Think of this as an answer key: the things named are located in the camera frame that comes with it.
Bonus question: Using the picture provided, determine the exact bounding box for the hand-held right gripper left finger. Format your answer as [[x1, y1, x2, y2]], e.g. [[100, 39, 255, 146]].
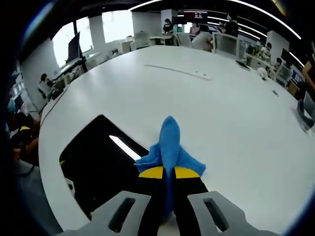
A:
[[58, 166, 164, 236]]

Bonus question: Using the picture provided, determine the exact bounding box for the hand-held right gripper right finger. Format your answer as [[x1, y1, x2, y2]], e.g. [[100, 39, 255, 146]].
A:
[[174, 166, 281, 236]]

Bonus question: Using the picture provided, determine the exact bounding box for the blue cleaning cloth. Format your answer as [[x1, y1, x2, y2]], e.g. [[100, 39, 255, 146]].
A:
[[134, 115, 207, 222]]

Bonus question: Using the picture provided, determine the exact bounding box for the grey curved object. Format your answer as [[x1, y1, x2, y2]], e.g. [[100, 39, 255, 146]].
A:
[[296, 99, 315, 133]]

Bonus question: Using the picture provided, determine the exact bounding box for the black computer monitor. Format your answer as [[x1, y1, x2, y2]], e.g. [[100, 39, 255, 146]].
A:
[[66, 31, 82, 63]]

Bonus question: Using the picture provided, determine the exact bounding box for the flat black object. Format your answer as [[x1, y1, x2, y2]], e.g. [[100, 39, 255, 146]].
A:
[[235, 60, 251, 71]]

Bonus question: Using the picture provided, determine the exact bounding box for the curved ceiling light strip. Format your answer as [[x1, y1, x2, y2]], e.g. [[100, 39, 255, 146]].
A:
[[129, 0, 302, 40]]

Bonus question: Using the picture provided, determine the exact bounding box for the black tablet with white frame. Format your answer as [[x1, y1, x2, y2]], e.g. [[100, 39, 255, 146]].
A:
[[59, 114, 151, 221]]

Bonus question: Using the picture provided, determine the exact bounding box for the red display screen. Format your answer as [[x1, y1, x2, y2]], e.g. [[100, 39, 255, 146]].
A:
[[184, 11, 209, 20]]

